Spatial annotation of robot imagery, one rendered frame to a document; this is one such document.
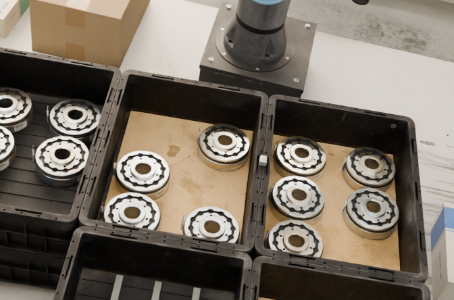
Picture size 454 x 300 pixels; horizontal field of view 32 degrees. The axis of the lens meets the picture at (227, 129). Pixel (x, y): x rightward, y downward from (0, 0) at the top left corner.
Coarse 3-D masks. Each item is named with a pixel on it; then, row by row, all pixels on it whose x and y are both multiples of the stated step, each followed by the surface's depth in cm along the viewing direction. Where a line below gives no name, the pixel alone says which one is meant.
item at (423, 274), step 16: (272, 96) 158; (288, 96) 159; (272, 112) 155; (352, 112) 158; (368, 112) 159; (272, 128) 152; (416, 144) 154; (416, 160) 151; (416, 176) 148; (416, 192) 147; (416, 208) 142; (256, 224) 135; (416, 224) 140; (256, 240) 133; (416, 240) 138; (256, 256) 132; (272, 256) 131; (288, 256) 131; (304, 256) 132; (368, 272) 131; (384, 272) 131; (400, 272) 132
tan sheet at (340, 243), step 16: (272, 144) 163; (320, 144) 164; (272, 160) 159; (336, 160) 162; (272, 176) 156; (320, 176) 158; (336, 176) 159; (336, 192) 156; (352, 192) 156; (384, 192) 157; (336, 208) 153; (272, 224) 148; (320, 224) 150; (336, 224) 150; (336, 240) 147; (352, 240) 148; (368, 240) 148; (384, 240) 149; (336, 256) 145; (352, 256) 145; (368, 256) 146; (384, 256) 146
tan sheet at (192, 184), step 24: (144, 120) 162; (168, 120) 163; (144, 144) 158; (168, 144) 159; (192, 144) 160; (192, 168) 155; (240, 168) 157; (168, 192) 150; (192, 192) 151; (216, 192) 152; (240, 192) 152; (168, 216) 146; (240, 216) 148; (240, 240) 144
